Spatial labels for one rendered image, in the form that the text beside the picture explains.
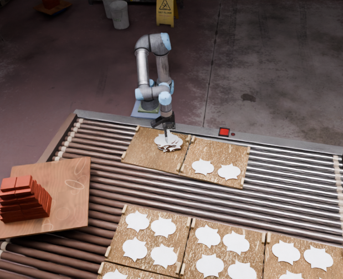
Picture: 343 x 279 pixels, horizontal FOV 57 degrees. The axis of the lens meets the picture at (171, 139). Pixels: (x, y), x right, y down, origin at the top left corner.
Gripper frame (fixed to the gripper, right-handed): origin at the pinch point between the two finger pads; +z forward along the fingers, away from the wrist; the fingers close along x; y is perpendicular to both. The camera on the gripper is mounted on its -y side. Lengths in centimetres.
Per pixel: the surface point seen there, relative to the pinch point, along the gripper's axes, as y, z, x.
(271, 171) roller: 65, 13, -34
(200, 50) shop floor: 86, 105, 261
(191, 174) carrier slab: 12.9, 11.2, -27.5
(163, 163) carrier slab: -3.5, 11.2, -14.4
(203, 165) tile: 22.1, 10.0, -22.8
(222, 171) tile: 33.0, 10.1, -29.6
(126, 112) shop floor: -32, 105, 147
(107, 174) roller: -41.7, 13.0, -15.5
